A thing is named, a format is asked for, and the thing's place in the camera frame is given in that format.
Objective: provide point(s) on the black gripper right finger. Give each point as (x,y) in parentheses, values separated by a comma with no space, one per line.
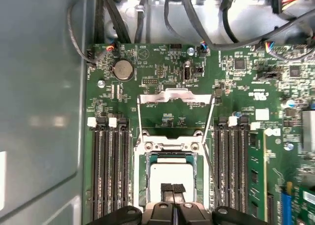
(189,216)

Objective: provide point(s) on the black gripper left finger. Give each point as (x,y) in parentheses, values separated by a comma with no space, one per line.
(160,216)

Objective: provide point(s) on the silver green CPU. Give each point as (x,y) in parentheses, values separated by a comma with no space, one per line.
(172,172)

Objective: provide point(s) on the thin metal locking lever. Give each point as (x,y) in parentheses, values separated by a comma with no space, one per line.
(213,175)

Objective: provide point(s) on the metal socket cover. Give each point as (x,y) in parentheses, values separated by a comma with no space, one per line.
(176,94)

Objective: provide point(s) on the CPU socket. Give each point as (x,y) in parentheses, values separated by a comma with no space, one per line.
(139,173)

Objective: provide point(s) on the black RAM slot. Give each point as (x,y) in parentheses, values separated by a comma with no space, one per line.
(107,166)
(117,166)
(235,166)
(218,161)
(126,166)
(97,166)
(227,166)
(244,166)

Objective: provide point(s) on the blue expansion slot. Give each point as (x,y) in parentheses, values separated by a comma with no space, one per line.
(286,205)

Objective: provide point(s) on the installed green RAM stick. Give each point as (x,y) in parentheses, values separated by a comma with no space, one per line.
(256,161)

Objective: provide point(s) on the silver heat sink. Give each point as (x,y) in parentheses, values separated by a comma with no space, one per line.
(308,129)

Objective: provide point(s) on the silver coin battery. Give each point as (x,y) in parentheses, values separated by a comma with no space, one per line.
(123,70)

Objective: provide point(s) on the green motherboard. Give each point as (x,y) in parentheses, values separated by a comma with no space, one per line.
(150,60)

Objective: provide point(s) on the black open PC case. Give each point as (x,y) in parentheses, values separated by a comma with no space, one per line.
(37,87)

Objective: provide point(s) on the silver metal drive cage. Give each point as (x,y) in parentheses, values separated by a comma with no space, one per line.
(248,18)

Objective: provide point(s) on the black power connector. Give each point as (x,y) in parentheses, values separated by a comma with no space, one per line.
(276,1)

